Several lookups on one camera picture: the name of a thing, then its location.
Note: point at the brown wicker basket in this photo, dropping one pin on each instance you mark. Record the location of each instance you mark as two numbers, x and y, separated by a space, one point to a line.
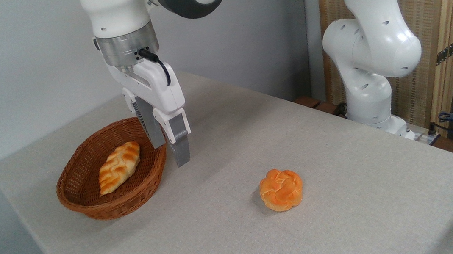
84 190

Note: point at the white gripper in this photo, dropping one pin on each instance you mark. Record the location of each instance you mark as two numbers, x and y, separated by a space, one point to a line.
158 86

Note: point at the grey tablecloth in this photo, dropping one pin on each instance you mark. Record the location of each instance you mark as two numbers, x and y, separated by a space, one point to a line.
253 141

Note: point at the brass screen hinge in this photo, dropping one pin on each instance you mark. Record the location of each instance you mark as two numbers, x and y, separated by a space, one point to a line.
448 51

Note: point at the round orange braided bread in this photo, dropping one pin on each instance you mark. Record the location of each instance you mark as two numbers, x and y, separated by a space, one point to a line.
281 189

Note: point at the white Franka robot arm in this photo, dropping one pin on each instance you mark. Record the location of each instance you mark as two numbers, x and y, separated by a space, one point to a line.
370 42

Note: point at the long golden bread loaf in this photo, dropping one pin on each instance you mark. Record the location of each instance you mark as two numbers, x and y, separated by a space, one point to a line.
119 167

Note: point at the brown wooden board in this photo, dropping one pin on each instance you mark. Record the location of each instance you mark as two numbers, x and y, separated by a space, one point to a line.
308 101

